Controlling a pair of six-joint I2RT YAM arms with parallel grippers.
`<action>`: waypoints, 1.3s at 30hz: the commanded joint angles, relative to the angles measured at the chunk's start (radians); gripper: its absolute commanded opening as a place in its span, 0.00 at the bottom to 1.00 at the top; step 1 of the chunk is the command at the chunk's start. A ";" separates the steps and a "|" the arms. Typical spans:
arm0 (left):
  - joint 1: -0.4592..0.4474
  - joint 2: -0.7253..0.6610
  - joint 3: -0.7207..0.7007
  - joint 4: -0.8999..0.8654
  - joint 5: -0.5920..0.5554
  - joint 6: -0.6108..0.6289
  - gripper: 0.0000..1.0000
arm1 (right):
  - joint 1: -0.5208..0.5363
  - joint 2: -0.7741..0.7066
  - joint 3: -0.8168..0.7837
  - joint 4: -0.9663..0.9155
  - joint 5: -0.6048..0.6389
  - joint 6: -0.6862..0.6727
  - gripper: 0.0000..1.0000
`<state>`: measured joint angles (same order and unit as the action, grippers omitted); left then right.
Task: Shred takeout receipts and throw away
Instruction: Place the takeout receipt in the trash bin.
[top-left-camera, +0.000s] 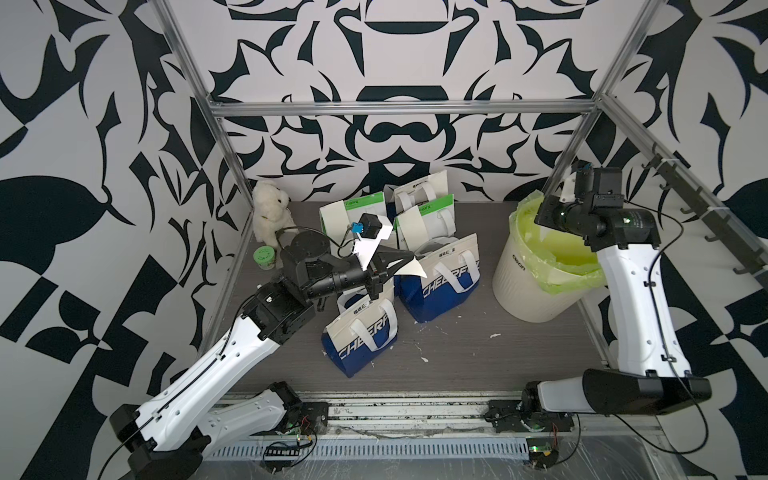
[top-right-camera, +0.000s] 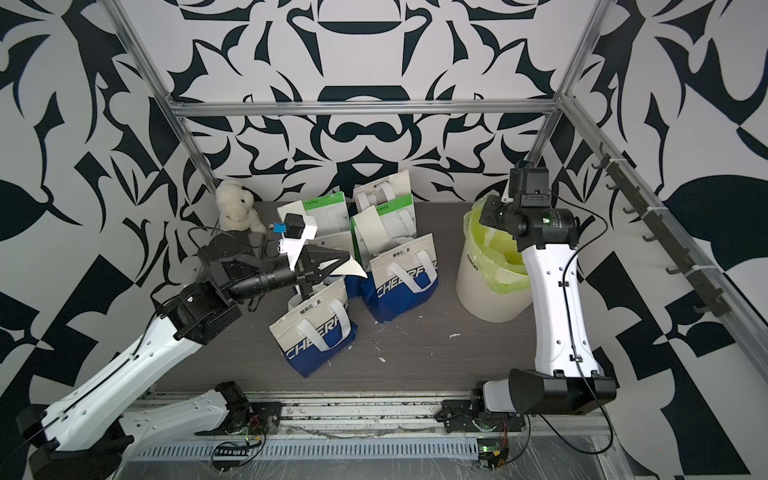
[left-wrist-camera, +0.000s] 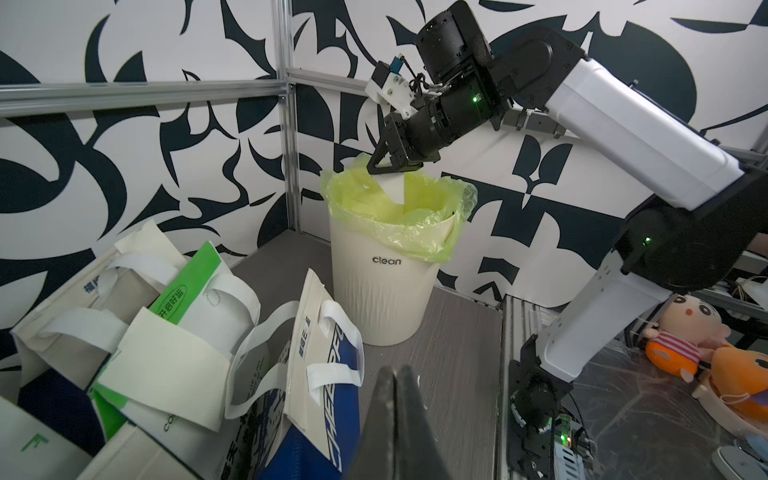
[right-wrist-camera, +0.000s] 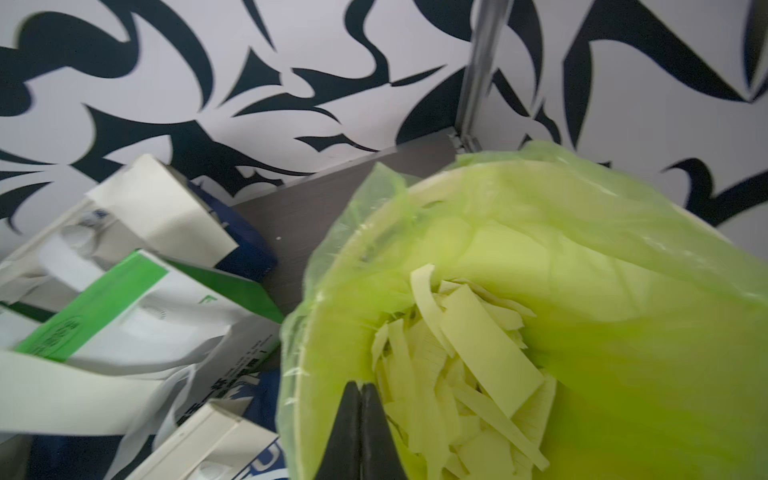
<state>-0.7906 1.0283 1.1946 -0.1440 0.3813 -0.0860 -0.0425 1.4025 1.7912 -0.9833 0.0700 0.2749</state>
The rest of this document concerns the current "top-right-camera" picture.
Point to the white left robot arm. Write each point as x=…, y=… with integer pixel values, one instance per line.
x=88, y=434

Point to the green white left takeout bag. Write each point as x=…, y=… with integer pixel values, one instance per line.
x=330, y=213

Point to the blue white takeout bag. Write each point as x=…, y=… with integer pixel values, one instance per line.
x=341, y=241
x=400, y=278
x=382, y=190
x=315, y=330

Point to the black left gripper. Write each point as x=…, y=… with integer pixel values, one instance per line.
x=308, y=272

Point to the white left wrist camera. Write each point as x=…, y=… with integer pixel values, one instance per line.
x=295, y=231

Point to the white plush bear toy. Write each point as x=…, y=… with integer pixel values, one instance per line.
x=236, y=208

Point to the cream ribbed trash bin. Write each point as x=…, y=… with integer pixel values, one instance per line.
x=480, y=301

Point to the white receipt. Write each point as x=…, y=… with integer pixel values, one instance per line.
x=291, y=210
x=370, y=233
x=349, y=267

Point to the white receipt on green bag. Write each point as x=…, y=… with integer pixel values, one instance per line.
x=370, y=233

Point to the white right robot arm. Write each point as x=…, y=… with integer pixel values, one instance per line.
x=566, y=379

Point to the green white right takeout bag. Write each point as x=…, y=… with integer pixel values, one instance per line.
x=399, y=219

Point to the green white takeout bag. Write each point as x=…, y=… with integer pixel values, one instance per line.
x=399, y=219
x=330, y=213

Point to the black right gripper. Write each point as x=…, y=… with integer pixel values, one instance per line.
x=489, y=217

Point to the grey wall hook rail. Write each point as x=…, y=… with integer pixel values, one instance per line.
x=688, y=259

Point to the green plastic bin liner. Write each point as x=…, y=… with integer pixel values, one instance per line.
x=494, y=253

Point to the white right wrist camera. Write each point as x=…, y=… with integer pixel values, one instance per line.
x=517, y=182

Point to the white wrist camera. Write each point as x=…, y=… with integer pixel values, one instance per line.
x=295, y=231
x=517, y=182

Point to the blue white front takeout bag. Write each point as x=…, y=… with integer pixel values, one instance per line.
x=315, y=330

